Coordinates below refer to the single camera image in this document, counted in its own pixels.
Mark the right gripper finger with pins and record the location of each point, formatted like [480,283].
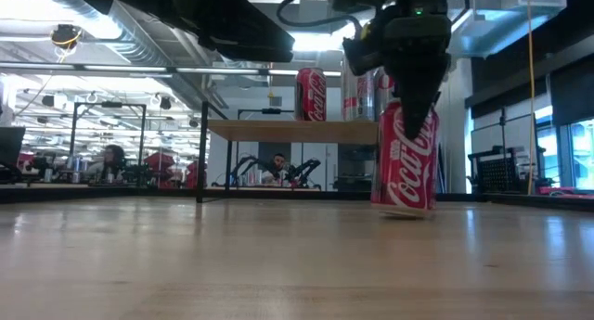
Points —
[417,106]

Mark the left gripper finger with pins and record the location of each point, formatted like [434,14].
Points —
[260,42]

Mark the silver Diet Coke can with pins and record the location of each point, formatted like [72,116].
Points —
[383,95]

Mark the tall Celsius Peach Vibe can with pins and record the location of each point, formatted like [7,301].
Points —
[359,97]

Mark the red Coca-Cola can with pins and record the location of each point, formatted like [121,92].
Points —
[311,97]
[404,181]

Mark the background black robot arm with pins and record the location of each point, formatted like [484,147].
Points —
[246,164]
[304,169]

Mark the long ceiling light bar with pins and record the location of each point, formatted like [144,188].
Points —
[125,68]

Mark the black mesh crate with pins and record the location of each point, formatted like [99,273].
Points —
[499,174]

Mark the person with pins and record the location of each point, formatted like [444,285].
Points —
[111,157]
[277,174]

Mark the red office chair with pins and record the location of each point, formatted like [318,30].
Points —
[158,161]
[192,171]

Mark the dark monitor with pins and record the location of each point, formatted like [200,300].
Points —
[11,144]

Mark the small black frame rig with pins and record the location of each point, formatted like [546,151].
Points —
[271,111]

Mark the wooden shelf with black frame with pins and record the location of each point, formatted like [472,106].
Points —
[278,131]

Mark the white ceiling duct box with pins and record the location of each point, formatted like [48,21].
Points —
[510,23]

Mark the large black frame rig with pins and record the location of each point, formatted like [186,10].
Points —
[111,104]

